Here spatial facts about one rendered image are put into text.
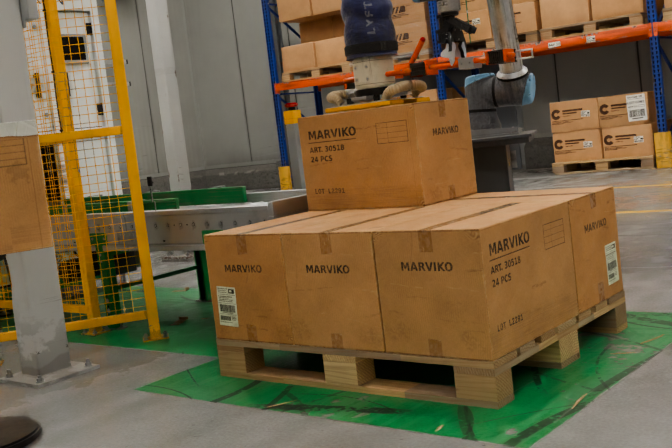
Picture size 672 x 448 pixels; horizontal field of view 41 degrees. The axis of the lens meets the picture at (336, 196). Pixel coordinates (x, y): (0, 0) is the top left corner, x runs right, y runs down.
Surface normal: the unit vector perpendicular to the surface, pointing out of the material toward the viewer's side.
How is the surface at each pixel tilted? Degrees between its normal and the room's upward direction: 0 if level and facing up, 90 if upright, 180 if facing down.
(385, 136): 90
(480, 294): 90
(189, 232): 90
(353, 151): 90
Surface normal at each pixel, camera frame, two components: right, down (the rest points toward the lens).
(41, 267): 0.77, -0.04
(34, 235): 0.41, 0.02
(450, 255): -0.63, 0.14
